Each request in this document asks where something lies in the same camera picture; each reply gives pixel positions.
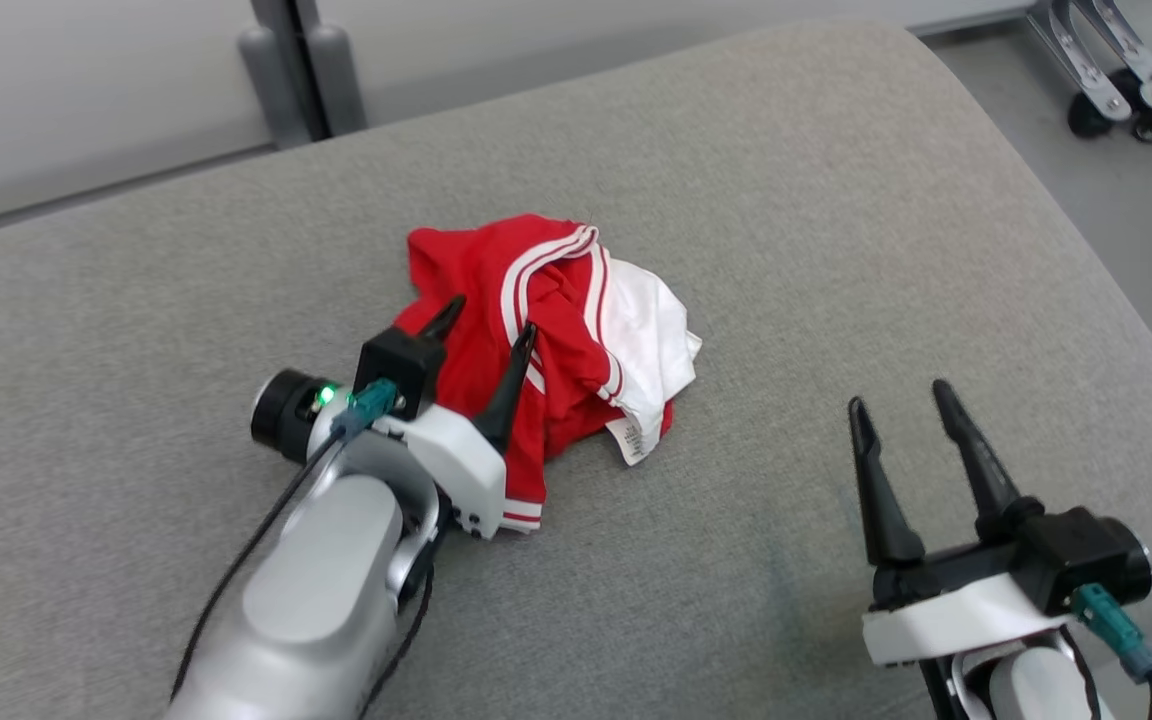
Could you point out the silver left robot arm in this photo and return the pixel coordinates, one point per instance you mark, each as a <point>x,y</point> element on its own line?
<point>316,600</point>

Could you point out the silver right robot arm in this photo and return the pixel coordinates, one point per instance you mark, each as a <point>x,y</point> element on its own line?
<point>1036,690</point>

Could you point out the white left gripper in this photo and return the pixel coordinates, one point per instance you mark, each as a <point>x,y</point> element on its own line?
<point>456,455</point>

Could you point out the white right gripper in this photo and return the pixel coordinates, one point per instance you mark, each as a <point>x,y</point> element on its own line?
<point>946,615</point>

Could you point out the grey upright post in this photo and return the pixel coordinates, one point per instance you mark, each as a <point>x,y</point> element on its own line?
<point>301,70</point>

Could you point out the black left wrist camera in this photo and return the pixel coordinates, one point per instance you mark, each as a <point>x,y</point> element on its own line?
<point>398,368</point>

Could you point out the grey wheeled stand base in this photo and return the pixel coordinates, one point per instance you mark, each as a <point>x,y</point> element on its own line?
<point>1126,70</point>

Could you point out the red and white shirt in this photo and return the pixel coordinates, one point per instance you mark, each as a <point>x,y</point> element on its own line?
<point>481,275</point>

